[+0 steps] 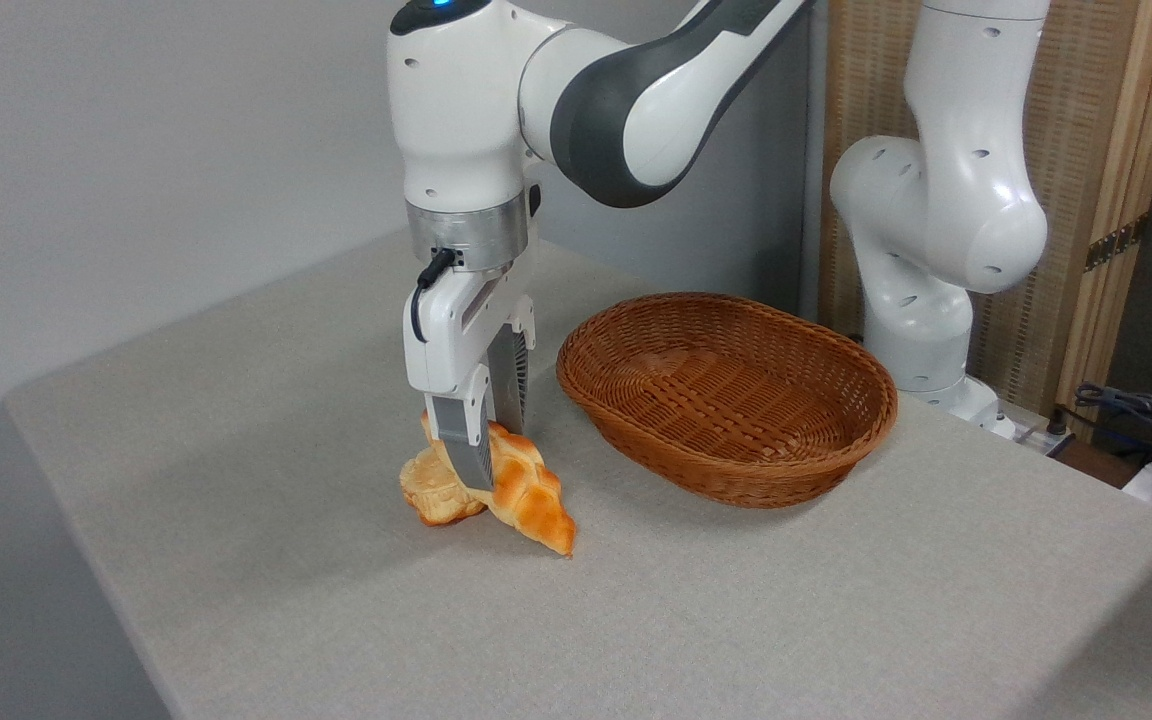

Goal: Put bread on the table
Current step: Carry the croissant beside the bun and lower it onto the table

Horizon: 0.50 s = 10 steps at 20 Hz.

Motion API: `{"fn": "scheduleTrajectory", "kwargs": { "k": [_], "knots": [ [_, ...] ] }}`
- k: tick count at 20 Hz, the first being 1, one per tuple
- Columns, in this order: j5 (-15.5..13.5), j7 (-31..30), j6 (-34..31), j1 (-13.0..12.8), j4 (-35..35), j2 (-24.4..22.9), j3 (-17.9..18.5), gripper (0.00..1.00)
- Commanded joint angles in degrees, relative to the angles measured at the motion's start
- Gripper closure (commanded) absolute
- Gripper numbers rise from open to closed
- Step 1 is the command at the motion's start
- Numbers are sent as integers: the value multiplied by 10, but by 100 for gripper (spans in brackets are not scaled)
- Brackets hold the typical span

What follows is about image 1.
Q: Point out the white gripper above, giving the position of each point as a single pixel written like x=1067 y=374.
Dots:
x=446 y=340

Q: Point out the braided orange bread loaf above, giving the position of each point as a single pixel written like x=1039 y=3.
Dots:
x=531 y=495

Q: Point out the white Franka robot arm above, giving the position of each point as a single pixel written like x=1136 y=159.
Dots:
x=946 y=210

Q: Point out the round flower-shaped bread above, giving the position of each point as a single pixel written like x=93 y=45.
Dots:
x=431 y=490

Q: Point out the brown oval wicker basket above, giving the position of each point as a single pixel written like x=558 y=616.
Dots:
x=736 y=400

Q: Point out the white power strip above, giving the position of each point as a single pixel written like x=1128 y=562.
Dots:
x=1036 y=438

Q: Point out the brass screen hinge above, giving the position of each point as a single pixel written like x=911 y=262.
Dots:
x=1116 y=242

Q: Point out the wooden woven folding screen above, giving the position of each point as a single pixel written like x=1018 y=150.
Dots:
x=1086 y=110

